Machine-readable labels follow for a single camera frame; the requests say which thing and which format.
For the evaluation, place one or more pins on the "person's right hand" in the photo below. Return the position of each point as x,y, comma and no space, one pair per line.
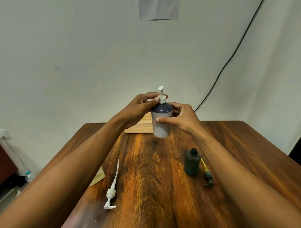
185,119

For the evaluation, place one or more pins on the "person's left hand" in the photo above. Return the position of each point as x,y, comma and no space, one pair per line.
135,110

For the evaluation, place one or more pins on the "person's right thumb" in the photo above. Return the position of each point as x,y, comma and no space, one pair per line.
165,120

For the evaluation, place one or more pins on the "person's left thumb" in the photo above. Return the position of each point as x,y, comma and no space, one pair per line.
151,102

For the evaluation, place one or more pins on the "white and blue bottle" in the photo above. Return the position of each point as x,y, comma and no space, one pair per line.
161,122

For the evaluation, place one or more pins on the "white pump head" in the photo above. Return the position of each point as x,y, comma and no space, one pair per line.
162,96

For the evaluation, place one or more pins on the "person's left forearm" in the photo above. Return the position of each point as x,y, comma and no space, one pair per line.
65,171

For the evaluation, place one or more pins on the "person's right forearm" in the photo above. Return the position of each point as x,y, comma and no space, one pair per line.
242,183

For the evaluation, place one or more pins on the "perforated wooden box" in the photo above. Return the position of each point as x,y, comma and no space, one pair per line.
141,128

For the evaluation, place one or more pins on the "dark green bottle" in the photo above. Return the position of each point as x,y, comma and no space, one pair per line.
192,163

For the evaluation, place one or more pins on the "dark pump with yellow tube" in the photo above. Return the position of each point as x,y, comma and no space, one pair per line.
208,175

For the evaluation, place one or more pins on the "light wooden piece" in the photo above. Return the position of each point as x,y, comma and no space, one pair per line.
98,177

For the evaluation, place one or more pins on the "white pump dispenser with tube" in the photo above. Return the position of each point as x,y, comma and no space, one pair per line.
111,192

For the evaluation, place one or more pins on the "grey paper sheet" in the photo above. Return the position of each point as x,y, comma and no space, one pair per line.
158,9

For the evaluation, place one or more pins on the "black object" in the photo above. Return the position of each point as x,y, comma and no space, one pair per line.
295,151

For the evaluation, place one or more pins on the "clear plastic water bottle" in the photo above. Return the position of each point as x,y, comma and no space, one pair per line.
29,176

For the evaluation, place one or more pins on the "dark brown cabinet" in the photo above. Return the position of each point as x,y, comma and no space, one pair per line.
7,164

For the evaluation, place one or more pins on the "white wall socket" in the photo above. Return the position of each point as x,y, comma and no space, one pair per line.
4,134

